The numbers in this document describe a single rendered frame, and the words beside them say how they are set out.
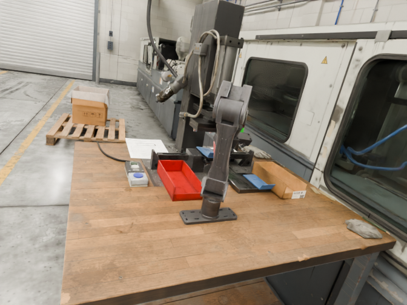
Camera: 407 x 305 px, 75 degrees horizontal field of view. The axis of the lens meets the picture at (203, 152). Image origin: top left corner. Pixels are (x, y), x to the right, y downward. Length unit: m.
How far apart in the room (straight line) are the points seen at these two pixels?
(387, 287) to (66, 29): 10.06
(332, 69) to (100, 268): 1.39
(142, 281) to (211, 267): 0.18
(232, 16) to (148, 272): 1.04
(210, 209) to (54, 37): 9.75
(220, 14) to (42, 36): 9.38
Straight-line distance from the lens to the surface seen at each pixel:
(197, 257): 0.78
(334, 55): 1.63
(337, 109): 1.46
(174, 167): 1.22
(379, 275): 1.40
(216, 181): 0.87
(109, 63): 10.34
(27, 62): 10.55
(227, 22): 1.28
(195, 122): 1.20
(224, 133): 0.79
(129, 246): 0.79
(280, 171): 1.39
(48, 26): 10.39
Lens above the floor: 1.41
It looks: 19 degrees down
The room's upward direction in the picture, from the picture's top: 10 degrees clockwise
